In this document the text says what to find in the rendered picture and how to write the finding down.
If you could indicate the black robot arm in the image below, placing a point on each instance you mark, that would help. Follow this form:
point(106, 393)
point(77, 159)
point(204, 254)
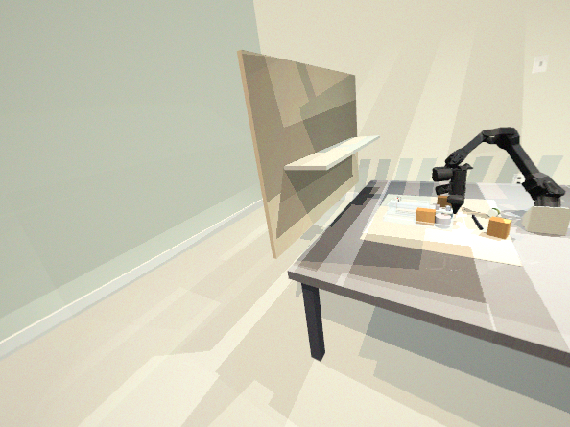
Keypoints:
point(544, 191)

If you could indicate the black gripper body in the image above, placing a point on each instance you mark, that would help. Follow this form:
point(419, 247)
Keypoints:
point(458, 188)

